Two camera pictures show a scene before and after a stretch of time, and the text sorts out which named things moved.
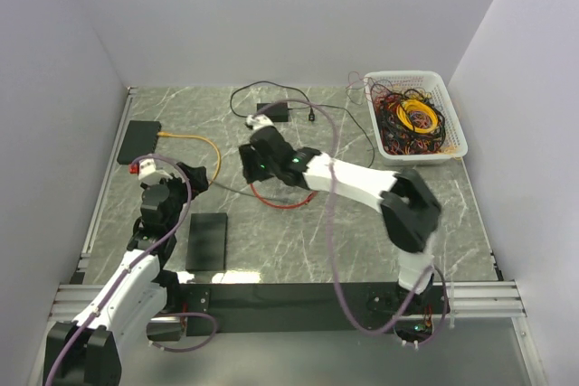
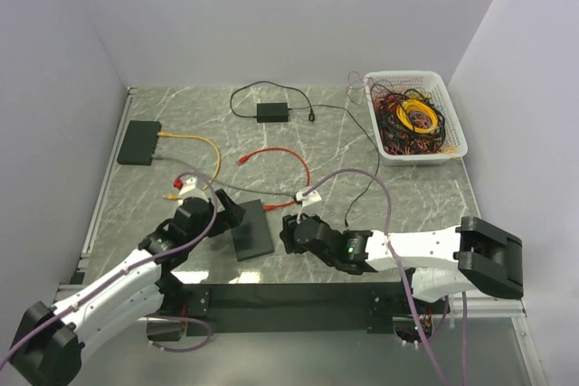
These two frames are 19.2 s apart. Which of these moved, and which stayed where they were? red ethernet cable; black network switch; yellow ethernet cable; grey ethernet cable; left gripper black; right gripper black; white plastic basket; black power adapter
Moved: left gripper black; right gripper black; red ethernet cable; grey ethernet cable
Stayed: white plastic basket; yellow ethernet cable; black network switch; black power adapter
